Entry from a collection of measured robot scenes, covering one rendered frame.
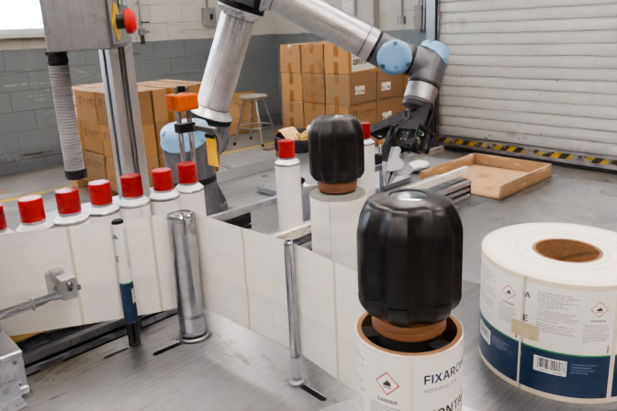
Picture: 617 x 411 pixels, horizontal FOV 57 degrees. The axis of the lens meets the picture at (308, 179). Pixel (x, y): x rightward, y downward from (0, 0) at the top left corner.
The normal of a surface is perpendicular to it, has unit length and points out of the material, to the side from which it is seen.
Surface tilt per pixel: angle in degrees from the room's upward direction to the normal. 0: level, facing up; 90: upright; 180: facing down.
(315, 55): 90
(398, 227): 66
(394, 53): 90
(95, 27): 90
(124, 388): 0
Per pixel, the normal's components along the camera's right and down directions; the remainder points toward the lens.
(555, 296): -0.49, 0.25
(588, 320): -0.22, 0.26
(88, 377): -0.05, -0.96
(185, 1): 0.67, 0.16
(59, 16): 0.15, 0.26
